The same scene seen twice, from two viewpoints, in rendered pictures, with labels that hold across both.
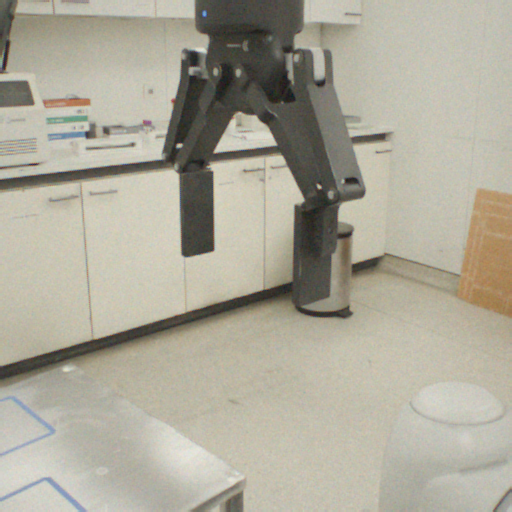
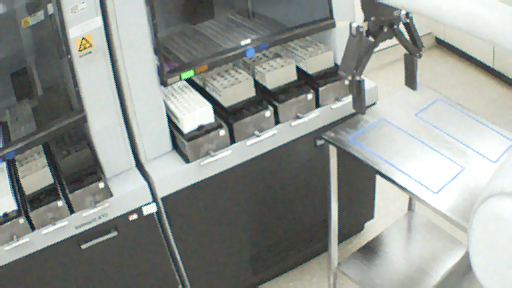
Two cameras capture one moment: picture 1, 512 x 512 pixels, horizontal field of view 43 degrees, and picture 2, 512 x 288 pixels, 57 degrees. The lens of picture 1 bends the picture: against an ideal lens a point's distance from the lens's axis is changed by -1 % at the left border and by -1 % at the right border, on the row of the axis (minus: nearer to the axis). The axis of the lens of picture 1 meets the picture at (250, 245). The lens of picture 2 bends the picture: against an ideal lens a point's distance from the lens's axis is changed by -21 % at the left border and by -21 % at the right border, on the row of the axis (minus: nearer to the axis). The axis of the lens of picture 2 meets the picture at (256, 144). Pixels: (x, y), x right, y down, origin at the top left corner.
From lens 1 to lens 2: 1.03 m
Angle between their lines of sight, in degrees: 91
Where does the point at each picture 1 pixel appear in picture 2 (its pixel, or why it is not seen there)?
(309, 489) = not seen: outside the picture
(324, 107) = (350, 44)
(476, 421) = not seen: hidden behind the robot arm
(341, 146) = (347, 59)
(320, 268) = (358, 101)
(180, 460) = not seen: hidden behind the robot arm
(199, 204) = (409, 68)
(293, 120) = (365, 46)
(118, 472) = (471, 189)
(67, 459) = (476, 171)
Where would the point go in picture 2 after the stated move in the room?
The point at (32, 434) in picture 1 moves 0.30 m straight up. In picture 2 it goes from (490, 156) to (500, 62)
